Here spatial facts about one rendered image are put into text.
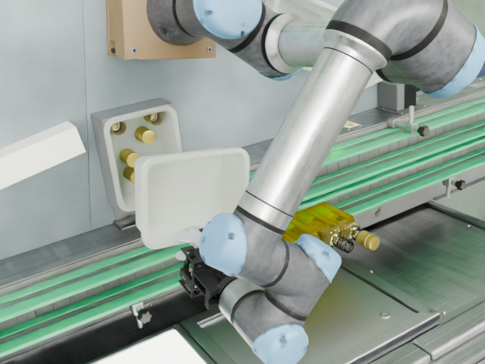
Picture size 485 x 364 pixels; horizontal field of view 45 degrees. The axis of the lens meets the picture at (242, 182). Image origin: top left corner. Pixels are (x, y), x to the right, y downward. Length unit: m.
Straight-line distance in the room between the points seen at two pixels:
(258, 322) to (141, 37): 0.67
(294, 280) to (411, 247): 0.89
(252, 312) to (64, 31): 0.74
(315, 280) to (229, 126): 0.76
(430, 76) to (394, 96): 0.90
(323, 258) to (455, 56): 0.34
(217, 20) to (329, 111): 0.40
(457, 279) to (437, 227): 0.28
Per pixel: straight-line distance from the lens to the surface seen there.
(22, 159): 1.30
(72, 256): 1.35
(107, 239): 1.39
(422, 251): 1.68
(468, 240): 1.75
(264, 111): 1.59
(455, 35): 0.88
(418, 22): 0.83
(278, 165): 0.77
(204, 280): 0.98
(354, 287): 1.45
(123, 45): 1.28
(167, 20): 1.25
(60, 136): 1.31
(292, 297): 0.87
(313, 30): 1.08
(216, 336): 1.33
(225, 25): 1.12
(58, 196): 1.41
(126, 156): 1.37
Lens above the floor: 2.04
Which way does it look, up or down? 53 degrees down
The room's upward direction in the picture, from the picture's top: 118 degrees clockwise
